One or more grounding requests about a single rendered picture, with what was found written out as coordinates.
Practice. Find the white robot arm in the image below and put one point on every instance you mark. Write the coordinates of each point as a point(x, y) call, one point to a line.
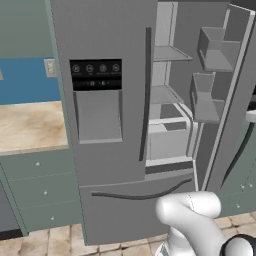
point(193, 220)

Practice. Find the white fridge crisper drawer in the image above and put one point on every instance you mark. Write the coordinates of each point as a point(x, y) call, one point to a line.
point(166, 143)

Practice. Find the glass fridge shelf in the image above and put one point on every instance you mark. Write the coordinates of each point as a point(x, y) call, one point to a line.
point(170, 53)
point(163, 95)

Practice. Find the grey fridge door bin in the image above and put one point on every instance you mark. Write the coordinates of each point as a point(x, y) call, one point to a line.
point(206, 106)
point(216, 56)

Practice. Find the grey fridge door with dispenser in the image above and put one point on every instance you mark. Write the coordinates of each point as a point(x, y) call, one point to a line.
point(100, 33)

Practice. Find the grey fridge door with bins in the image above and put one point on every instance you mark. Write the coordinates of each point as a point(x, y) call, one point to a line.
point(233, 100)

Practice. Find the grey fridge body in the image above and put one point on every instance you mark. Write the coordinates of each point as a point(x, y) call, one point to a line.
point(186, 20)

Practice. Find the grey freezer drawer front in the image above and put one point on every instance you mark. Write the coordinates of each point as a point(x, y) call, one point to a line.
point(116, 216)

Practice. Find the small silver drawer knob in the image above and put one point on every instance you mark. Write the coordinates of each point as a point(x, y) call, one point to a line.
point(52, 218)
point(37, 163)
point(45, 192)

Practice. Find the green cabinet drawer front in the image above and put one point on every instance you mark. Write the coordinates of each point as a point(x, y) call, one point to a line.
point(36, 218)
point(30, 195)
point(23, 168)

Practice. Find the green base cabinet run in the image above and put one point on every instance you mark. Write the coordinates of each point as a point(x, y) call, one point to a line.
point(241, 196)

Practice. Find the dark grey dishwasher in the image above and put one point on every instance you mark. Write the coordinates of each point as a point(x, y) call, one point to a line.
point(8, 216)

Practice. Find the beige wall outlet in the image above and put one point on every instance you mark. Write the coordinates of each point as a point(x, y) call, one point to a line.
point(50, 68)

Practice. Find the green wall cupboard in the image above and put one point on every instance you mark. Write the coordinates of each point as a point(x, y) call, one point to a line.
point(23, 26)

